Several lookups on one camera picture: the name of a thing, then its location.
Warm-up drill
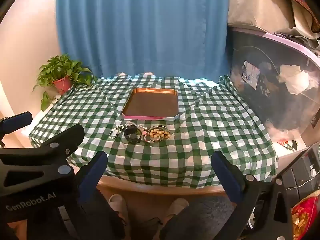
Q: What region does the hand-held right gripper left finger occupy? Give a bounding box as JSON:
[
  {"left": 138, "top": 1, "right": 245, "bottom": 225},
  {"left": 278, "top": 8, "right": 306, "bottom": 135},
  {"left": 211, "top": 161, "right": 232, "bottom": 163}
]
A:
[{"left": 75, "top": 151, "right": 125, "bottom": 240}]

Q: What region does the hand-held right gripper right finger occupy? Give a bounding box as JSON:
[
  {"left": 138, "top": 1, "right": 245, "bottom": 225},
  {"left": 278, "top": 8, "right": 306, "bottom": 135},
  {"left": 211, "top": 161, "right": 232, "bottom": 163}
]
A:
[{"left": 211, "top": 151, "right": 293, "bottom": 240}]

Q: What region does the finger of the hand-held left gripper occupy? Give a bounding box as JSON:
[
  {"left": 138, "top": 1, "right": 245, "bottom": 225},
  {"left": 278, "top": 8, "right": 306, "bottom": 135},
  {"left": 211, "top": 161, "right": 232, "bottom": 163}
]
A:
[
  {"left": 0, "top": 124, "right": 85, "bottom": 198},
  {"left": 0, "top": 112, "right": 33, "bottom": 147}
]

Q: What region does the white and black bead bracelet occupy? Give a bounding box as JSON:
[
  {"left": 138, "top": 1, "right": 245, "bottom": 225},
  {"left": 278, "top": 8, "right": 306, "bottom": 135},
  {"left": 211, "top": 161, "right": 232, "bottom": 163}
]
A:
[{"left": 109, "top": 126, "right": 124, "bottom": 139}]

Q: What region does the black bangle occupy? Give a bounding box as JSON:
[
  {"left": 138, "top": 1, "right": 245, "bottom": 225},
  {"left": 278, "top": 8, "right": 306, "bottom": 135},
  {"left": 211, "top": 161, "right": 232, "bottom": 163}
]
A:
[{"left": 124, "top": 126, "right": 141, "bottom": 144}]

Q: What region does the clear bead chain bracelet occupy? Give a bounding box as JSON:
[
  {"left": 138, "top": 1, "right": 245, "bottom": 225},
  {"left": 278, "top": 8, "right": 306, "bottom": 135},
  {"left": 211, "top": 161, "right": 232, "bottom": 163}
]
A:
[{"left": 125, "top": 121, "right": 148, "bottom": 130}]

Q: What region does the wooden bead bracelet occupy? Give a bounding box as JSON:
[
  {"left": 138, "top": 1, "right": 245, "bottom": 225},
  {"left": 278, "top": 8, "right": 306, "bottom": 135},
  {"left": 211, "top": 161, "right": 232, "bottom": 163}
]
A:
[{"left": 149, "top": 127, "right": 173, "bottom": 140}]

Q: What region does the dark brown bracelet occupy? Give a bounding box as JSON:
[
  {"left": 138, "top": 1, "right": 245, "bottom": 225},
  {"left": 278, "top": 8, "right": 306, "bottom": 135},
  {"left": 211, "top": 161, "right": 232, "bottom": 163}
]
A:
[{"left": 149, "top": 127, "right": 168, "bottom": 142}]

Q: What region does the copper tray with pink rim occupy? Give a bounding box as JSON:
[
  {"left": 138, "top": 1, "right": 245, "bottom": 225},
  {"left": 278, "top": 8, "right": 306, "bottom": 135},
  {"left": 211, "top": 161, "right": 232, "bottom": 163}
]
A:
[{"left": 122, "top": 88, "right": 179, "bottom": 120}]

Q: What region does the white shoe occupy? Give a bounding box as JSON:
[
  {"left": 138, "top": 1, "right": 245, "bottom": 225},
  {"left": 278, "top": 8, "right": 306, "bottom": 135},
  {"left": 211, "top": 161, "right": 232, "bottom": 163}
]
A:
[
  {"left": 109, "top": 194, "right": 128, "bottom": 222},
  {"left": 162, "top": 198, "right": 189, "bottom": 227}
]

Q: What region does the green checked tablecloth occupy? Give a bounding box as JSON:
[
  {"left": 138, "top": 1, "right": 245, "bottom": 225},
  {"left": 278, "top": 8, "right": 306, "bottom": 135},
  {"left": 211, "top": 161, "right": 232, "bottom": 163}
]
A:
[{"left": 29, "top": 74, "right": 279, "bottom": 189}]

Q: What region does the potted green plant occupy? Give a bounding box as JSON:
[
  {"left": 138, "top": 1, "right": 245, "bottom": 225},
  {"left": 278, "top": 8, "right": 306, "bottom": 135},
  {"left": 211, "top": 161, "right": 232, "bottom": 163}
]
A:
[{"left": 33, "top": 54, "right": 98, "bottom": 112}]

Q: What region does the dark cabinet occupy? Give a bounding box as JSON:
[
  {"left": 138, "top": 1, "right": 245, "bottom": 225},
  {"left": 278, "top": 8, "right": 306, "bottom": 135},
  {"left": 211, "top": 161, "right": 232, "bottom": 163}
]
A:
[{"left": 277, "top": 142, "right": 320, "bottom": 205}]

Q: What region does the clear storage box purple lid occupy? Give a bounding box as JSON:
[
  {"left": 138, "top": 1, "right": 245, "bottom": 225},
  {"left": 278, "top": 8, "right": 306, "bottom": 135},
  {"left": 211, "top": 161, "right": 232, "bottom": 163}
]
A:
[{"left": 226, "top": 25, "right": 320, "bottom": 143}]

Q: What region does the red patterned cushion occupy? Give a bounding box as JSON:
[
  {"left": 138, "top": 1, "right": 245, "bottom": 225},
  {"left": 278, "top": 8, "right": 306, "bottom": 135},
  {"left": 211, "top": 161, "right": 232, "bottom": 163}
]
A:
[{"left": 291, "top": 196, "right": 320, "bottom": 240}]

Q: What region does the white label sticker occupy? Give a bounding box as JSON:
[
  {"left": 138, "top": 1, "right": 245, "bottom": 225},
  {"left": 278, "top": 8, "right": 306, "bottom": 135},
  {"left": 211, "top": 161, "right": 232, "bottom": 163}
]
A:
[{"left": 241, "top": 60, "right": 260, "bottom": 90}]

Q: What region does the white crumpled cloth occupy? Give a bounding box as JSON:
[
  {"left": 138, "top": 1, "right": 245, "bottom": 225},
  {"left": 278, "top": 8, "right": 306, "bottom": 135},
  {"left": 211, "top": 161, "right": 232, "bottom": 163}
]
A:
[{"left": 278, "top": 64, "right": 319, "bottom": 95}]

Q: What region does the blue curtain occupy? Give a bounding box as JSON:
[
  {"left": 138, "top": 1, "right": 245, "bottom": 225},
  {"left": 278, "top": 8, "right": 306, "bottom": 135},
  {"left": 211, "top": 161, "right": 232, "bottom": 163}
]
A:
[{"left": 55, "top": 0, "right": 230, "bottom": 80}]

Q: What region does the grey cloth pile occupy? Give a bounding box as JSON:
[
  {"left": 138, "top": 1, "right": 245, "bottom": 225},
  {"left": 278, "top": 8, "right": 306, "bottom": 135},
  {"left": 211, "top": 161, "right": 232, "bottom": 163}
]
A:
[{"left": 274, "top": 27, "right": 320, "bottom": 55}]

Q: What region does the grey fabric box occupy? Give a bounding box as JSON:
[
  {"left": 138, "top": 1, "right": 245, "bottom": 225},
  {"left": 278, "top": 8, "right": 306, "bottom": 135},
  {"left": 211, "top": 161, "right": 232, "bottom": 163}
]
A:
[{"left": 227, "top": 0, "right": 297, "bottom": 33}]

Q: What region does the patterned fabric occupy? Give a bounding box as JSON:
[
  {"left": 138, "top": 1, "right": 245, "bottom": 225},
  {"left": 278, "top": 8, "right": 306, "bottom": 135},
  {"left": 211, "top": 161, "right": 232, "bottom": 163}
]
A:
[{"left": 272, "top": 0, "right": 320, "bottom": 33}]

